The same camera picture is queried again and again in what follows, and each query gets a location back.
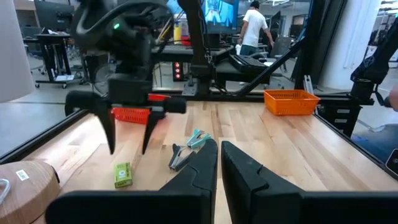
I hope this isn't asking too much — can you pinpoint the coiled white lamp cable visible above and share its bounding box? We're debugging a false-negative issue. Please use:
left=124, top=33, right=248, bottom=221
left=0, top=178, right=12, bottom=206

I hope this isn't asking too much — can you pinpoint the blue seat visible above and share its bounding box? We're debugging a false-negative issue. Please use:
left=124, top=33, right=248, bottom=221
left=351, top=124, right=398, bottom=162

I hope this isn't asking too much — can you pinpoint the black table-level camera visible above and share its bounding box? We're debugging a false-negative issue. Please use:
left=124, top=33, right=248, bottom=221
left=385, top=148, right=398, bottom=175

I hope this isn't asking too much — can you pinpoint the black keyboard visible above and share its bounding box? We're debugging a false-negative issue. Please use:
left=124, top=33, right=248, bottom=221
left=229, top=54, right=269, bottom=75

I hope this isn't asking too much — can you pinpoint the red plastic basket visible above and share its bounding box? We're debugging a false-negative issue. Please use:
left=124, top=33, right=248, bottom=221
left=111, top=106, right=152, bottom=125

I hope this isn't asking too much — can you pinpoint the black desk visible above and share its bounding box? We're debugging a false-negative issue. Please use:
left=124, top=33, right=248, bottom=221
left=152, top=45, right=271, bottom=94

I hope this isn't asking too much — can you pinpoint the silver aluminium rail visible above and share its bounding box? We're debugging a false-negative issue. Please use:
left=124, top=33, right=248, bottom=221
left=303, top=74, right=315, bottom=94

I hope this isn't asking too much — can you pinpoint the yellow bottle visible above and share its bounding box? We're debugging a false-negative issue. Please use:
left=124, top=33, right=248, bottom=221
left=173, top=20, right=183, bottom=44

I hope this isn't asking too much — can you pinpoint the grey staple remover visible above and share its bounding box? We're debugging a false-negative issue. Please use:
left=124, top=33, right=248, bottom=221
left=168, top=143, right=197, bottom=172

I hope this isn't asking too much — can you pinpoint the green staple box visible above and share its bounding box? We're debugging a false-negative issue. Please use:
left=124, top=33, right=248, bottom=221
left=113, top=161, right=134, bottom=189

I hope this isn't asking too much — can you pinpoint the person's hand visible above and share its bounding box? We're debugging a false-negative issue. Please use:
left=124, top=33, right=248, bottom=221
left=388, top=85, right=398, bottom=110

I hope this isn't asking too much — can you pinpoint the black rolling cart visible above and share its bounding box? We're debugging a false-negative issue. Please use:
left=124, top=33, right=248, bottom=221
left=23, top=32, right=75, bottom=90

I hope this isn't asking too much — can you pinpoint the person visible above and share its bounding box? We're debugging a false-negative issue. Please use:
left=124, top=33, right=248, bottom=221
left=238, top=0, right=276, bottom=57

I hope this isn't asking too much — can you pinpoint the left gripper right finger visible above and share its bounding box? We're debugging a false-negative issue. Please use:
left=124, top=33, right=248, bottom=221
left=220, top=140, right=398, bottom=224

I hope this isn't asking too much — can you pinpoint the orange plastic basket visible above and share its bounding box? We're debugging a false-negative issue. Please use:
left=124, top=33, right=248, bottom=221
left=263, top=89, right=321, bottom=116

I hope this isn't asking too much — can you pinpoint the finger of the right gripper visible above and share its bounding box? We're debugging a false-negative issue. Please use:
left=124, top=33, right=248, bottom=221
left=141, top=107, right=166, bottom=156
left=94, top=102, right=118, bottom=156

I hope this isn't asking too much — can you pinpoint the black office chair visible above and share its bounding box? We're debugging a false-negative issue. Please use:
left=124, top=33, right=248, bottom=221
left=269, top=36, right=295, bottom=73

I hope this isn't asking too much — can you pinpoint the teal staple remover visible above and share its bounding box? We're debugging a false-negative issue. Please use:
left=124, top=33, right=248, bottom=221
left=186, top=129, right=213, bottom=150

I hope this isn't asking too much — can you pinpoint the large display screen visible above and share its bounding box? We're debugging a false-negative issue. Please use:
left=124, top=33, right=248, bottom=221
left=201, top=0, right=240, bottom=35

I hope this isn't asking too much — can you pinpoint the black monitor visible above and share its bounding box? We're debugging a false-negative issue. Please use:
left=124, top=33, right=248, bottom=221
left=33, top=0, right=75, bottom=32

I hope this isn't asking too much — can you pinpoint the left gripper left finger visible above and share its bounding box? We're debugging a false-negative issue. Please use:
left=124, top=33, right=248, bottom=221
left=45, top=138, right=218, bottom=224

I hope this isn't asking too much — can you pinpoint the white shade table lamp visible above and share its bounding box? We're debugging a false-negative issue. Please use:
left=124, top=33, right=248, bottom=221
left=0, top=0, right=60, bottom=224

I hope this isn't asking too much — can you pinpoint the black drawer cabinet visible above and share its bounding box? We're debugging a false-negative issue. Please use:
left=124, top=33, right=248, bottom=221
left=317, top=104, right=363, bottom=138

